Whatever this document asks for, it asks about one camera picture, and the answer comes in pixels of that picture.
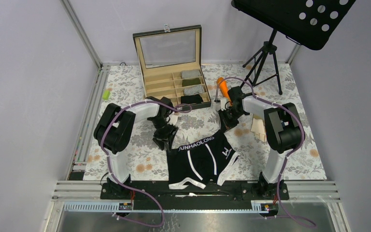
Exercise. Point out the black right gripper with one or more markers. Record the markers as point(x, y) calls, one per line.
point(225, 123)

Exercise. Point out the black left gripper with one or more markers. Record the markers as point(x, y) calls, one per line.
point(167, 137)

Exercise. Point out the black underwear white trim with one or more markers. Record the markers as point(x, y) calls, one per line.
point(208, 159)

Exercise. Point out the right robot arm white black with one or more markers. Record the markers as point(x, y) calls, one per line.
point(283, 128)

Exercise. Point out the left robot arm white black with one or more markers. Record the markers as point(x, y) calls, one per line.
point(114, 130)

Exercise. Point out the striped rolled underwear in box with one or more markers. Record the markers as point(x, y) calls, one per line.
point(194, 90)

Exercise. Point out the olive rolled underwear in box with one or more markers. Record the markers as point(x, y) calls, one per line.
point(191, 82)

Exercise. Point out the grey rolled underwear in box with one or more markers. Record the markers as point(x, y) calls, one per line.
point(190, 74)

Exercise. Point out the floral table cloth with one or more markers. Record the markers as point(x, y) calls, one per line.
point(147, 162)

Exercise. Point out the green block at left edge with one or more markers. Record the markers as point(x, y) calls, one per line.
point(106, 95)

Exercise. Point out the wooden organizer box glass lid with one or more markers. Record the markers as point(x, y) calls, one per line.
point(164, 56)

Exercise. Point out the black music stand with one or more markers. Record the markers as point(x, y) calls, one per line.
point(305, 22)

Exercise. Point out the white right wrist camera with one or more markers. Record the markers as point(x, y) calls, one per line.
point(224, 104)

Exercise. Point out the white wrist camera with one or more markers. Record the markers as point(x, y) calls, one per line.
point(224, 104)
point(173, 119)

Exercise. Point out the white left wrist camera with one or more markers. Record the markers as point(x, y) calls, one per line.
point(173, 119)

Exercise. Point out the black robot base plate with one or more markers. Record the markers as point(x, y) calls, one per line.
point(232, 195)

